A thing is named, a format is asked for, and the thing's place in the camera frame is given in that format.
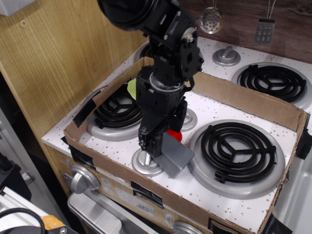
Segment light green plastic plate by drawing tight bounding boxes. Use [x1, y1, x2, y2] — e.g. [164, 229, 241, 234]
[127, 78, 137, 100]

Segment black braided cable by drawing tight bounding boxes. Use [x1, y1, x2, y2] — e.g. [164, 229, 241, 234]
[0, 207, 46, 234]

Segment front right black burner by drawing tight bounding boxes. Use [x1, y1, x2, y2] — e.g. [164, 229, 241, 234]
[200, 122, 277, 183]

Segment silver knob stovetop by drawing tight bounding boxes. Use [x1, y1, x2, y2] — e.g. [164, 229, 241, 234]
[132, 149, 164, 177]
[213, 46, 241, 67]
[181, 108, 197, 132]

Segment black burner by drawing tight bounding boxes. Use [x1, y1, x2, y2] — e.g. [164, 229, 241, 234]
[200, 122, 277, 183]
[95, 84, 142, 129]
[234, 64, 308, 103]
[139, 44, 152, 58]

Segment hanging silver slotted spoon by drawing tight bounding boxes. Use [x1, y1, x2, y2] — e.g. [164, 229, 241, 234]
[199, 0, 225, 34]

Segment silver oven door handle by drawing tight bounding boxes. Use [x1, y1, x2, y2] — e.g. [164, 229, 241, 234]
[67, 192, 157, 234]

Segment silver oven knob bottom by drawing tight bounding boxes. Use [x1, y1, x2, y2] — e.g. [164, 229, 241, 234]
[173, 221, 203, 234]

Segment silver knob front stovetop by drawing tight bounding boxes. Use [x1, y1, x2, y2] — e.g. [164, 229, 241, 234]
[132, 149, 164, 177]

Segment grey pepper shaker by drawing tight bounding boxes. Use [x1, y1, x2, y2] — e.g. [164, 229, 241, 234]
[151, 133, 195, 178]

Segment front left black burner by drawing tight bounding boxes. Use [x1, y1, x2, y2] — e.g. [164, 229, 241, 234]
[95, 84, 142, 129]

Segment back left black burner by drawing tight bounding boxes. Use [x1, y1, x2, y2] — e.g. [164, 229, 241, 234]
[139, 44, 152, 58]

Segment back right black burner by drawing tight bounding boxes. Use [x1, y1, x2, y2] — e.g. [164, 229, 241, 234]
[234, 64, 308, 103]

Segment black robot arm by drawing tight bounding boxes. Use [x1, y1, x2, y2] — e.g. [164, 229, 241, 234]
[98, 0, 204, 156]

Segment oven clock display sticker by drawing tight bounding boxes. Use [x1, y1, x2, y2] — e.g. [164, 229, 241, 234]
[115, 188, 155, 216]

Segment silver knob back stovetop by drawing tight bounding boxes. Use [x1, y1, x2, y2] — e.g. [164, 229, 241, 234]
[213, 46, 241, 67]

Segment red white toy sushi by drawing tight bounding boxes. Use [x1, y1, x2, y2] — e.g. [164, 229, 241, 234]
[166, 129, 182, 142]

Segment silver knob centre stovetop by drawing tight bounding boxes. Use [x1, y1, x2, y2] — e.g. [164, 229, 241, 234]
[181, 108, 197, 132]

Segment silver oven knob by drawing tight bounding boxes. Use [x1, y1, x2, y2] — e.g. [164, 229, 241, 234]
[173, 221, 203, 234]
[70, 165, 100, 194]

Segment silver oven front knob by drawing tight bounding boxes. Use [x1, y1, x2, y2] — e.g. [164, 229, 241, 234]
[70, 165, 100, 194]

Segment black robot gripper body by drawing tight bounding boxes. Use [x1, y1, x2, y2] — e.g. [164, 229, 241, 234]
[136, 66, 188, 135]

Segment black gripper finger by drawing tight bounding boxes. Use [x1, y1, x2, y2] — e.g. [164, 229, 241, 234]
[138, 134, 163, 157]
[169, 98, 187, 132]

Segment hanging silver spatula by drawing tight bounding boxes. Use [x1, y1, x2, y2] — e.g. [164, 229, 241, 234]
[253, 0, 276, 46]

